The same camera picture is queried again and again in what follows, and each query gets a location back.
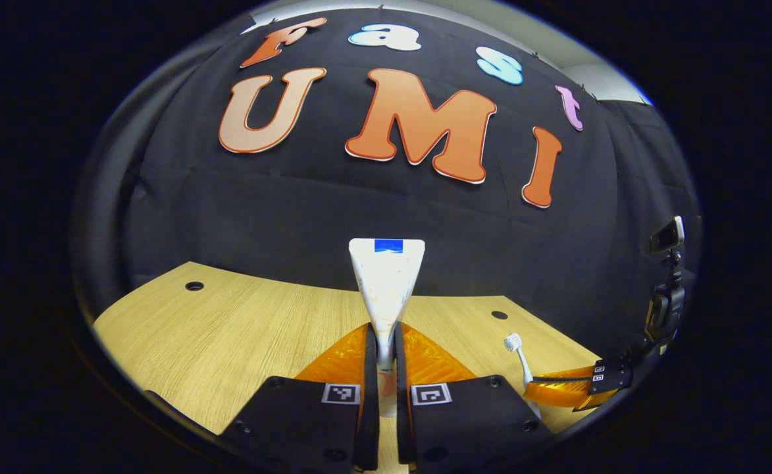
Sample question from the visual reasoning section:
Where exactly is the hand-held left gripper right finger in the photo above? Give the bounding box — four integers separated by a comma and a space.
394, 323, 554, 472

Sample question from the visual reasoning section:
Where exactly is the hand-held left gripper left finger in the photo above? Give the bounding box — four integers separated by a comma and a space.
218, 323, 381, 472

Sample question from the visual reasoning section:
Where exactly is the white toothbrush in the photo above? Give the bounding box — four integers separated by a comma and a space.
503, 332, 543, 419

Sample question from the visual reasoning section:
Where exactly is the white toothpaste tube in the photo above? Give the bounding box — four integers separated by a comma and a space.
348, 238, 426, 419

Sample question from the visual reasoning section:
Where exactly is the black backdrop cloth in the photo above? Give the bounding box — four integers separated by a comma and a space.
73, 7, 702, 336

